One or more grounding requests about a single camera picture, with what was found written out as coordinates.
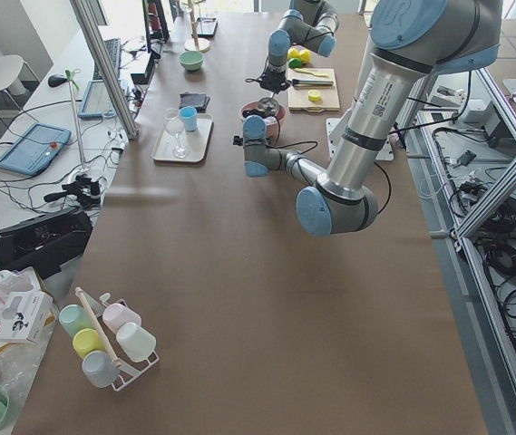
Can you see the teach pendant near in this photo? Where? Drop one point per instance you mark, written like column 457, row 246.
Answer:
column 33, row 152

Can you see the wooden cutting board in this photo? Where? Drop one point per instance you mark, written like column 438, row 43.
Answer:
column 312, row 89

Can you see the pink upturned cup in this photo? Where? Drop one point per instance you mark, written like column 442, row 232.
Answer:
column 116, row 315

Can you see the white cup rack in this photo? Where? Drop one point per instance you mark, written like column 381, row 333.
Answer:
column 129, row 371

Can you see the beige serving tray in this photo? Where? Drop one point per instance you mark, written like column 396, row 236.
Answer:
column 196, row 142

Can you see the blue cup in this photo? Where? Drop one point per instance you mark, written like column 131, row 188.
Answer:
column 188, row 116

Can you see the green upturned cup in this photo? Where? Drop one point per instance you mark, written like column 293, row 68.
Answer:
column 73, row 319

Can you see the teach pendant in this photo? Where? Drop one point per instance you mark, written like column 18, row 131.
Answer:
column 96, row 101
column 33, row 152

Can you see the grey folded cloth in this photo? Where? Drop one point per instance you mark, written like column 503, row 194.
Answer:
column 199, row 101

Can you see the grey upturned cup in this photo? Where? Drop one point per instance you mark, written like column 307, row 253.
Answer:
column 98, row 368

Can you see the yellow upturned cup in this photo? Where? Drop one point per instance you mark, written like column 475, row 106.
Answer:
column 86, row 341

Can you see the teach pendant far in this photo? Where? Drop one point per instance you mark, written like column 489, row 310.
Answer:
column 96, row 101

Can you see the yellow lemon far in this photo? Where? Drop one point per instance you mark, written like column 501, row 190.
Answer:
column 292, row 53

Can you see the pink bowl of ice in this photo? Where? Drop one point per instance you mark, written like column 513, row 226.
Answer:
column 273, row 123

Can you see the white cardboard box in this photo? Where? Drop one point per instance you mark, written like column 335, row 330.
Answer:
column 24, row 316

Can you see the black keyboard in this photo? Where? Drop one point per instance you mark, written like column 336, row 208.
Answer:
column 113, row 48

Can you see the black monitor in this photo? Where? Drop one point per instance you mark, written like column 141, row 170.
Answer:
column 156, row 28

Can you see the green bowl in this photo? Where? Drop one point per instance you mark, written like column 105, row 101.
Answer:
column 191, row 61

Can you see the white upturned cup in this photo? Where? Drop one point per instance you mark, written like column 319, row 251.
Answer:
column 136, row 342

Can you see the green lime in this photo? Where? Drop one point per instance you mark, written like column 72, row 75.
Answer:
column 295, row 63

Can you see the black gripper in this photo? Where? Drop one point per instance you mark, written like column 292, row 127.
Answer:
column 274, row 80

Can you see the clear wine glass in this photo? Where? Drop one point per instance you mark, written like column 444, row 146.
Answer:
column 174, row 126

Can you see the aluminium frame post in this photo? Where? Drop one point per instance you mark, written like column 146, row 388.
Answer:
column 87, row 22

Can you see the yellow lemon near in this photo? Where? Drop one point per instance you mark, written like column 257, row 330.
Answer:
column 305, row 56

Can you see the wooden glass stand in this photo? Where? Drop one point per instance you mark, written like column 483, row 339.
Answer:
column 195, row 43

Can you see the half lemon slice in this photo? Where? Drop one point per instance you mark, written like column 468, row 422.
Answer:
column 314, row 95

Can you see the yellow lemon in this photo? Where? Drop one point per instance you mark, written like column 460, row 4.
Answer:
column 292, row 53
column 305, row 56

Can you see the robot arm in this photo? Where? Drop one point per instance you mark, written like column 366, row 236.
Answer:
column 310, row 24
column 408, row 40

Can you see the knife on board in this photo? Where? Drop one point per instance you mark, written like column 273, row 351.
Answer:
column 311, row 83

